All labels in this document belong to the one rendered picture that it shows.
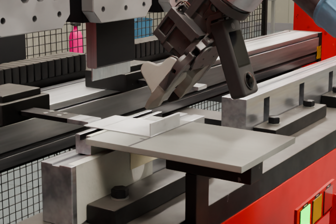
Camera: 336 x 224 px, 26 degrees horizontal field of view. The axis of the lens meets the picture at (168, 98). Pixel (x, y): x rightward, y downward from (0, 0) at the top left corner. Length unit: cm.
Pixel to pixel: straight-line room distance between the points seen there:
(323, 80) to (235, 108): 45
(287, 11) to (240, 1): 1034
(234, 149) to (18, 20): 35
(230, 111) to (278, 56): 78
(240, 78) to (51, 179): 32
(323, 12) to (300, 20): 237
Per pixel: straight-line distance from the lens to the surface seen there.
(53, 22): 98
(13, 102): 127
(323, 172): 166
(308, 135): 163
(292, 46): 241
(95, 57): 112
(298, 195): 154
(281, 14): 1136
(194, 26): 106
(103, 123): 119
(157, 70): 108
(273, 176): 141
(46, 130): 142
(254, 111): 157
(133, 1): 113
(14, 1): 93
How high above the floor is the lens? 129
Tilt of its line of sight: 12 degrees down
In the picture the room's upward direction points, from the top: straight up
